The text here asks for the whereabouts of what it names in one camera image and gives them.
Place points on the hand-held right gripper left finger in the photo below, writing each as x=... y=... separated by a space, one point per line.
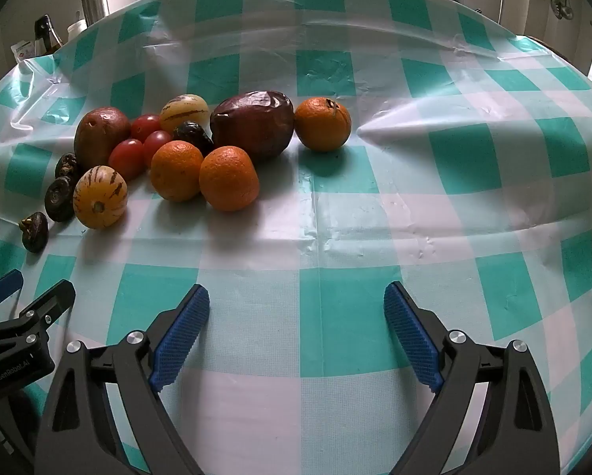
x=180 y=336

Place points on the white jar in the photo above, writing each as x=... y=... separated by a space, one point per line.
x=76 y=29

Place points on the reddish brown pear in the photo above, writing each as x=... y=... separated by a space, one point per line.
x=101 y=138

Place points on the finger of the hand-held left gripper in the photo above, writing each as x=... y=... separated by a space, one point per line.
x=53 y=304
x=4 y=287

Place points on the red cherry tomato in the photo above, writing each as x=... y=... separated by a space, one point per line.
x=156 y=144
x=145 y=127
x=126 y=158

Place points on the dark red wrinkled fruit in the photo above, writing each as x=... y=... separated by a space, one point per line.
x=253 y=126

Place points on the dark wrinkled passion fruit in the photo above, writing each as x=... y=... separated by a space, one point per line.
x=67 y=166

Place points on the dark glass bottle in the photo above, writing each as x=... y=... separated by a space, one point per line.
x=46 y=34

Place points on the teal checked plastic tablecloth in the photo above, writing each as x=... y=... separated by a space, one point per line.
x=325 y=237

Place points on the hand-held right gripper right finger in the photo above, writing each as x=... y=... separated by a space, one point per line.
x=414 y=336

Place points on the orange tangerine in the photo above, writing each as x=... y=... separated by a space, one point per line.
x=322 y=123
x=177 y=170
x=229 y=178

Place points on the striped yellow pepino melon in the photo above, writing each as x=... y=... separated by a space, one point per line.
x=183 y=111
x=100 y=197

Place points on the white snack packet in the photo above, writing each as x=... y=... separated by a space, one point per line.
x=26 y=52

